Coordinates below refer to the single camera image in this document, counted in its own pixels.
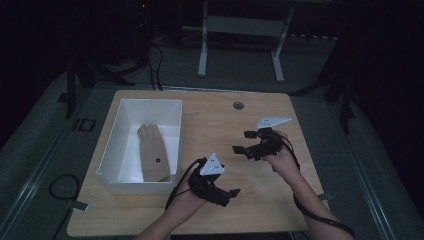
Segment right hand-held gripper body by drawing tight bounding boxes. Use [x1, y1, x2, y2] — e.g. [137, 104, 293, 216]
[244, 115, 294, 162]

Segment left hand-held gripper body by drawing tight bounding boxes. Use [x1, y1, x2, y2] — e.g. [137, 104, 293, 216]
[186, 152, 232, 208]

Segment beige glove with dark button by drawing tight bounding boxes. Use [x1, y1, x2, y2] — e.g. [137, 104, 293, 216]
[136, 123, 172, 183]

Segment white storage box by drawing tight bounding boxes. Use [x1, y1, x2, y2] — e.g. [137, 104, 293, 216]
[95, 97, 184, 196]

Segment person's left hand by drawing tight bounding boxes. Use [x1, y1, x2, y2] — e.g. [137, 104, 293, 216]
[169, 180, 210, 218]

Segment person's right hand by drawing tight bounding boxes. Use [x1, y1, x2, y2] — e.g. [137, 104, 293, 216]
[262, 130, 302, 183]

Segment black tripod stand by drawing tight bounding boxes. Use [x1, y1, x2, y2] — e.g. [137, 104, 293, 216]
[57, 54, 137, 120]
[289, 63, 361, 135]

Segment power strip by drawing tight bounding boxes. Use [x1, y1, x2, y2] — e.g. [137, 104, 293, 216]
[289, 33, 338, 43]

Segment grey tape strip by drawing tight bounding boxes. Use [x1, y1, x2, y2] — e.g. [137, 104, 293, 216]
[64, 199, 90, 213]

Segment left hand-held gripper cable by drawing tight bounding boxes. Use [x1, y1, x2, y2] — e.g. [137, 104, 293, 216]
[164, 156, 208, 212]

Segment hand-held gripper cable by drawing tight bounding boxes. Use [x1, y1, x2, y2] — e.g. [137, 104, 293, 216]
[164, 156, 208, 212]
[279, 132, 356, 240]

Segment right hand-held gripper cable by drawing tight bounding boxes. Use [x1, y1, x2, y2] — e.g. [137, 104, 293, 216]
[279, 132, 356, 240]

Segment white metal stand frame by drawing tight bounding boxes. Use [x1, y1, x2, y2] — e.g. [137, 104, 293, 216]
[197, 0, 297, 84]

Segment black hanging cables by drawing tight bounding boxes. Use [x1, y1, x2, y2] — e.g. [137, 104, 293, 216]
[145, 42, 165, 92]

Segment black rectangular floor frame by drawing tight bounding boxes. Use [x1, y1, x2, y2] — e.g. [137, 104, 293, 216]
[72, 117, 97, 133]

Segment black looped floor cable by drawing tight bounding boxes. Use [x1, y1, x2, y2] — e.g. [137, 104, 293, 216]
[48, 173, 81, 202]

